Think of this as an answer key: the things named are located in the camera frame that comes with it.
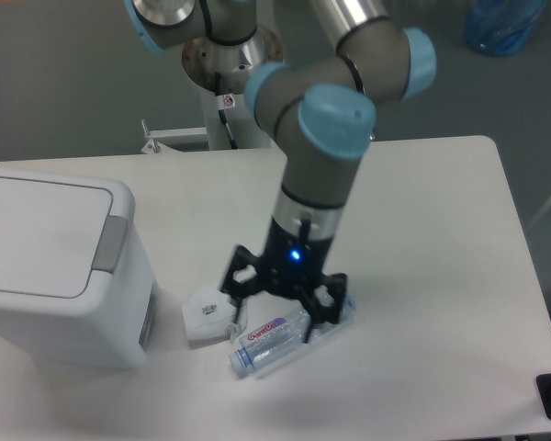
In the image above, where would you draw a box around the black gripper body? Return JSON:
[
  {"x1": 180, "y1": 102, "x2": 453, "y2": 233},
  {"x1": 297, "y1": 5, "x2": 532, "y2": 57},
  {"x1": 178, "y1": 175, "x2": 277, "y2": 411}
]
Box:
[{"x1": 256, "y1": 220, "x2": 336, "y2": 300}]

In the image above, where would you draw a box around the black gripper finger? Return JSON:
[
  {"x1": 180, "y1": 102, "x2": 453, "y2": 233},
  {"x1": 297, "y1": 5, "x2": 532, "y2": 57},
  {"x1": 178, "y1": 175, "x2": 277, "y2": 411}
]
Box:
[
  {"x1": 219, "y1": 244, "x2": 267, "y2": 324},
  {"x1": 296, "y1": 273, "x2": 348, "y2": 344}
]

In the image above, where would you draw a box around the white push-top trash can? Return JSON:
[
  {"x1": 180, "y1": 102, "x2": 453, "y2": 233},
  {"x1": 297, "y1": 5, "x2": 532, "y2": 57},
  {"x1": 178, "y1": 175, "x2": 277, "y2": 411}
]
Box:
[{"x1": 0, "y1": 166, "x2": 156, "y2": 369}]

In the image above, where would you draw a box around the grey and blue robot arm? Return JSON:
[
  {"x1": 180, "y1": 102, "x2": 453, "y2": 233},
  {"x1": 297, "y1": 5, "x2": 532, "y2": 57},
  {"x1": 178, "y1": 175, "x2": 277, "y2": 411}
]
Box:
[{"x1": 125, "y1": 1, "x2": 437, "y2": 331}]

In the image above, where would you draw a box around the white face mask package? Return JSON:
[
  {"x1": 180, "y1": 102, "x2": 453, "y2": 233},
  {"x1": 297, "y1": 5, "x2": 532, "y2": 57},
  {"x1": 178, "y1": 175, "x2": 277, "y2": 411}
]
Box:
[{"x1": 182, "y1": 287, "x2": 248, "y2": 348}]

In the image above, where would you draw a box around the crushed clear plastic bottle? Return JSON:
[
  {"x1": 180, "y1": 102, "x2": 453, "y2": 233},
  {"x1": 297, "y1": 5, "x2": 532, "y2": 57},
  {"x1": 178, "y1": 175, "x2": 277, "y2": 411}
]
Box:
[{"x1": 229, "y1": 297, "x2": 356, "y2": 379}]

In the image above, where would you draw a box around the blue plastic bag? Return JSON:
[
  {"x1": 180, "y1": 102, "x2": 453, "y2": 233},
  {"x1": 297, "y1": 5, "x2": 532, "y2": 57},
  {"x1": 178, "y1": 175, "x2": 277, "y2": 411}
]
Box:
[{"x1": 463, "y1": 0, "x2": 546, "y2": 56}]

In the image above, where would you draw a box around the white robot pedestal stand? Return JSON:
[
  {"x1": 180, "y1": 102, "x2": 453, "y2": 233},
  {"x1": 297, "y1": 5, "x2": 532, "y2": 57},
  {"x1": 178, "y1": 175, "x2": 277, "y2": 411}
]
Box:
[{"x1": 140, "y1": 25, "x2": 286, "y2": 155}]

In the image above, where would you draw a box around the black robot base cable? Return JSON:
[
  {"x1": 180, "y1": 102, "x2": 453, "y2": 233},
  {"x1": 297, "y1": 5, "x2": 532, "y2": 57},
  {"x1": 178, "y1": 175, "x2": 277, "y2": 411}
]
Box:
[{"x1": 213, "y1": 72, "x2": 239, "y2": 151}]

